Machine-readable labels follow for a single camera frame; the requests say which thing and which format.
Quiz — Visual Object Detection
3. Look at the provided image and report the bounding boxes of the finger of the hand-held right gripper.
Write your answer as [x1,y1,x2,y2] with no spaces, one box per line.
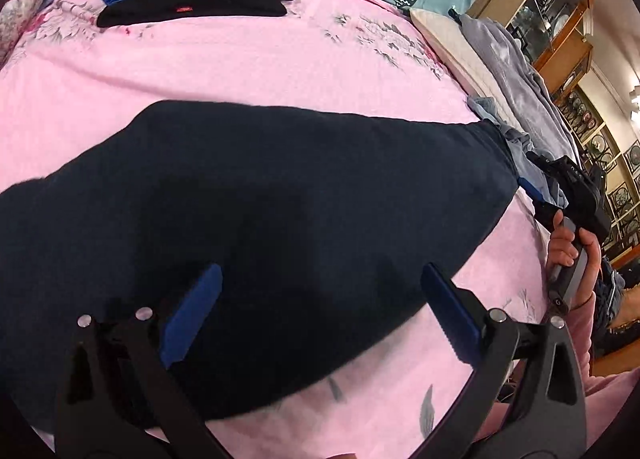
[517,177,549,205]

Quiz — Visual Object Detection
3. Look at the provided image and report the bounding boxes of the crumpled blue-grey garment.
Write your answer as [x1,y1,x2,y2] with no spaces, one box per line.
[467,96,570,207]

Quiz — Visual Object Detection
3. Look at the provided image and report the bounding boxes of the person's right hand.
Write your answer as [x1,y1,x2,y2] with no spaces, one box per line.
[548,227,604,310]

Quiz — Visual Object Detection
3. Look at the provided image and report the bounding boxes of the cream folded cloth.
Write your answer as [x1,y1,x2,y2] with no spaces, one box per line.
[410,8,503,100]

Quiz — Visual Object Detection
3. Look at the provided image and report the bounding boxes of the cream display shelf with plates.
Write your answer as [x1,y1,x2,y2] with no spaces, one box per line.
[554,64,640,267]

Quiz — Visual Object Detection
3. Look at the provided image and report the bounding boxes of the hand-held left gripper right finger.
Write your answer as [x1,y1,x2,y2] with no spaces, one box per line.
[410,263,587,459]

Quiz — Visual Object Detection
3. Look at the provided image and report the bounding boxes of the navy pants with grey waistband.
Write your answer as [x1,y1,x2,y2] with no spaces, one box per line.
[0,100,519,435]

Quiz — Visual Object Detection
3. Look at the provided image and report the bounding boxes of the grey garment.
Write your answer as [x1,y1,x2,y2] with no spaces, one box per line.
[457,14,585,166]

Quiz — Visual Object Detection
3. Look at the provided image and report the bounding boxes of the pink floral bed sheet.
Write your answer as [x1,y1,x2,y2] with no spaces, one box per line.
[0,0,567,459]

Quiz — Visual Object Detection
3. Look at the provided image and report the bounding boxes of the red floral pillow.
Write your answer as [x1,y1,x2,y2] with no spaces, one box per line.
[0,0,56,66]

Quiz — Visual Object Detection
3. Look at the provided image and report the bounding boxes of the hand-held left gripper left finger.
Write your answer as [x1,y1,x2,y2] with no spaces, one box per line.
[54,264,226,459]

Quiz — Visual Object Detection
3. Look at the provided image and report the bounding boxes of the person's right forearm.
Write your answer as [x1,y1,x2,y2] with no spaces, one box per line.
[569,289,601,377]

